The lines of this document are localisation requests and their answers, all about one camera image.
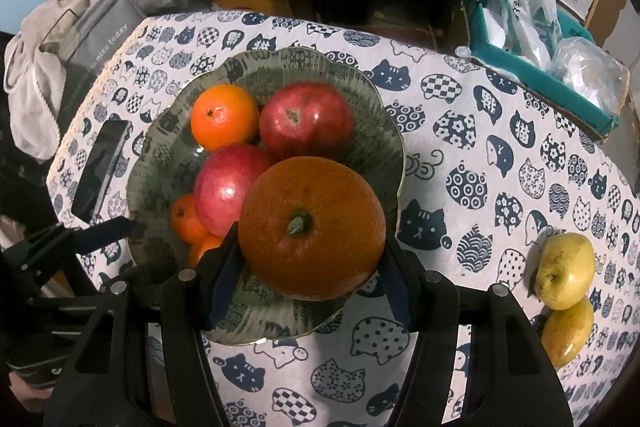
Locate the small orange mandarin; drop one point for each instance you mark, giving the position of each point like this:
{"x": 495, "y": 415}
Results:
{"x": 186, "y": 217}
{"x": 202, "y": 249}

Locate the yellow pear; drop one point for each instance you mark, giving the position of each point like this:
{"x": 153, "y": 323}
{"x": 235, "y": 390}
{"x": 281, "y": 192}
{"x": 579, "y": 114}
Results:
{"x": 567, "y": 334}

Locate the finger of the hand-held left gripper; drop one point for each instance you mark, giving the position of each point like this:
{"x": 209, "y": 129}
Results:
{"x": 107, "y": 232}

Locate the clear glass bowl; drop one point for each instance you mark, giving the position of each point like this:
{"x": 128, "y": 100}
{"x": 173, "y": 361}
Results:
{"x": 320, "y": 67}

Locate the cat print tablecloth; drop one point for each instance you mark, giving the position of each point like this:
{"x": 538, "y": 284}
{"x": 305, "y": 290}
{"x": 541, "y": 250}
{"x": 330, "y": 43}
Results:
{"x": 475, "y": 187}

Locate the yellow apple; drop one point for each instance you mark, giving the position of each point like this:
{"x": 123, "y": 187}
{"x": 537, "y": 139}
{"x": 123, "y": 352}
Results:
{"x": 565, "y": 269}

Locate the clear plastic bag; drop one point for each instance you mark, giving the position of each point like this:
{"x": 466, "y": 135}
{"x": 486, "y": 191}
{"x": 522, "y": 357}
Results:
{"x": 590, "y": 74}

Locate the teal cardboard box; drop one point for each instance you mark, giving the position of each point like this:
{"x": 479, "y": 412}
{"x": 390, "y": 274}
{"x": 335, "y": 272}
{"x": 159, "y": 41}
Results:
{"x": 505, "y": 62}

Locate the medium orange mandarin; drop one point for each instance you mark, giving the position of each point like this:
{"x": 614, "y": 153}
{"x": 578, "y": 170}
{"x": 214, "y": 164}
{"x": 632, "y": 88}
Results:
{"x": 225, "y": 117}

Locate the dark grey tote bag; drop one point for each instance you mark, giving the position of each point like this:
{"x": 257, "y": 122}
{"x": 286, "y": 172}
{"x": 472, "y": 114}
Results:
{"x": 95, "y": 42}

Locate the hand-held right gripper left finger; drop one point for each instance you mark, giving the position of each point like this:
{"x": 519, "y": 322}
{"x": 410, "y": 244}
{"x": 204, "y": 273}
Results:
{"x": 225, "y": 284}

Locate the red apple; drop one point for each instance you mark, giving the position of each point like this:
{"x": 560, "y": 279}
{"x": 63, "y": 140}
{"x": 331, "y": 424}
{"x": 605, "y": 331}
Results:
{"x": 307, "y": 122}
{"x": 227, "y": 189}

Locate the large orange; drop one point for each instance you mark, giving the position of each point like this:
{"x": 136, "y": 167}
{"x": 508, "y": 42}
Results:
{"x": 310, "y": 227}

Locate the black smartphone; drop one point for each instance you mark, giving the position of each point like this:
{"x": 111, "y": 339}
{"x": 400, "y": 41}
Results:
{"x": 97, "y": 172}

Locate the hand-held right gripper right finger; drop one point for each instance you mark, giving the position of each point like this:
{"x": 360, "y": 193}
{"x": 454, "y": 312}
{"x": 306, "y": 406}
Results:
{"x": 398, "y": 292}

